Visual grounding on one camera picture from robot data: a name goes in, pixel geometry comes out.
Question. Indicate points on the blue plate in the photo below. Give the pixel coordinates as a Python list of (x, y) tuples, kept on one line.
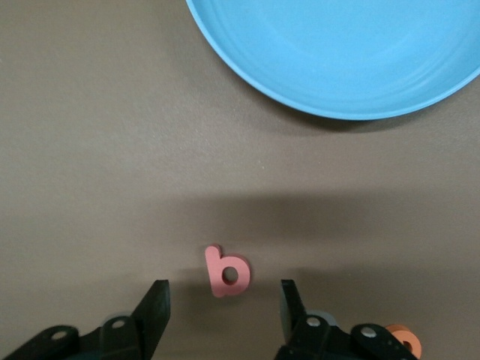
[(337, 48)]

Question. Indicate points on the orange foam letter e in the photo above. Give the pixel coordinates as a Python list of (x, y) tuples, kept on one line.
[(410, 335)]

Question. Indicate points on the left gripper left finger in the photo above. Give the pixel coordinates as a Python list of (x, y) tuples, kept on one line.
[(131, 337)]

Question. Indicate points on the pink foam letter b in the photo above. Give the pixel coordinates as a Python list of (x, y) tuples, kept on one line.
[(215, 273)]

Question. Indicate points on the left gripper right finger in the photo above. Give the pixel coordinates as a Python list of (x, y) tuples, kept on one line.
[(318, 341)]

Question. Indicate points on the brown table cover mat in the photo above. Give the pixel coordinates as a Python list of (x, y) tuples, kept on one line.
[(93, 131)]

